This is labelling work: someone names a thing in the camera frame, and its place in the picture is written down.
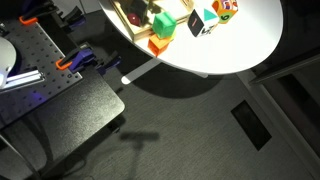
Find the black perforated breadboard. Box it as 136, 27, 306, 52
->
0, 19, 84, 129

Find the orange block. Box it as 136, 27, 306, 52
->
147, 33, 174, 58

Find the black spring clamp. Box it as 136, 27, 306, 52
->
58, 5, 87, 29

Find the black white picture cube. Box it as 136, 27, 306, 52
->
186, 7, 220, 38

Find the green cube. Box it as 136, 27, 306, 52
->
152, 11, 178, 40

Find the dark door frame bar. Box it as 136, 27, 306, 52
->
249, 49, 320, 85

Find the dark purple spring clamp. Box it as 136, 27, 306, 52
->
95, 51, 123, 73

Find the dark floor hatch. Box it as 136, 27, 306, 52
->
230, 99, 273, 152

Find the dark clamp orange tip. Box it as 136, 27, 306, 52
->
18, 0, 58, 27

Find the wooden tray box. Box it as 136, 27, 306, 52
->
107, 0, 196, 43

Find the grey block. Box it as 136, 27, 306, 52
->
129, 0, 150, 24

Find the silver aluminium rail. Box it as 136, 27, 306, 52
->
0, 66, 46, 91

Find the black cart top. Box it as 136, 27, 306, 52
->
0, 68, 126, 180

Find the colourful number cube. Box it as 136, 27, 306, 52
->
211, 0, 239, 25

